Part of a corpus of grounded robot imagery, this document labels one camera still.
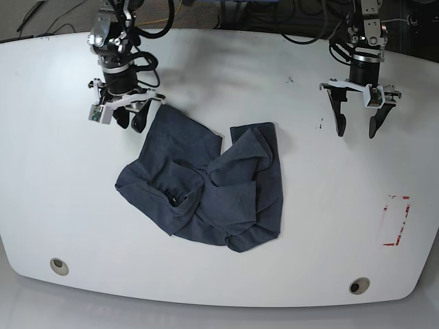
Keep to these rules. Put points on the table cable grommet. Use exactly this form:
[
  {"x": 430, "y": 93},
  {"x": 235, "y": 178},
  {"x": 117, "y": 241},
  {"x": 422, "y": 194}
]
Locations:
[
  {"x": 359, "y": 286},
  {"x": 59, "y": 267}
]

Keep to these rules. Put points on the left table cable grommet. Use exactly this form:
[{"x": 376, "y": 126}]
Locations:
[{"x": 59, "y": 267}]

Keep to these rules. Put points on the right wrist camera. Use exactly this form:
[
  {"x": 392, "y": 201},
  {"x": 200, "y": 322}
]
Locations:
[{"x": 100, "y": 114}]

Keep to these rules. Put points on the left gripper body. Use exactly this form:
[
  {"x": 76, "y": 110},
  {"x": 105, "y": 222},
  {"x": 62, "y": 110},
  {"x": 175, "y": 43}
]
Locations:
[{"x": 363, "y": 70}]

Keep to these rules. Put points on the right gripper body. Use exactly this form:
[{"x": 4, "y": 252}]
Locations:
[{"x": 121, "y": 88}]

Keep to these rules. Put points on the dark blue t-shirt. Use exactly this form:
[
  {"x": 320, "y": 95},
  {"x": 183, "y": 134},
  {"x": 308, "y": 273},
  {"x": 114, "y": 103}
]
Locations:
[{"x": 193, "y": 189}]

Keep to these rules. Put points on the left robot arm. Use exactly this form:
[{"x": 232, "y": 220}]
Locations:
[{"x": 363, "y": 55}]

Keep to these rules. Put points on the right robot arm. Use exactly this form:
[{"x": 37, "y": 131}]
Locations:
[{"x": 115, "y": 39}]

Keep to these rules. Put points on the right table cable grommet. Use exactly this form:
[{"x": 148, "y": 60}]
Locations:
[{"x": 359, "y": 286}]

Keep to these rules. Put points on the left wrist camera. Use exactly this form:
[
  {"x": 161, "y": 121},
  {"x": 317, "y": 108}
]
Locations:
[{"x": 374, "y": 96}]

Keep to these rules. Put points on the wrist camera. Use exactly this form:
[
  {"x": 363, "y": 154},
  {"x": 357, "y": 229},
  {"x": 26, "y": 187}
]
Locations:
[
  {"x": 374, "y": 96},
  {"x": 100, "y": 114}
]

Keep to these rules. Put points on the red tape rectangle marking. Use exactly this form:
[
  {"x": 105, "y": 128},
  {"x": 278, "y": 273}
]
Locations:
[{"x": 395, "y": 214}]

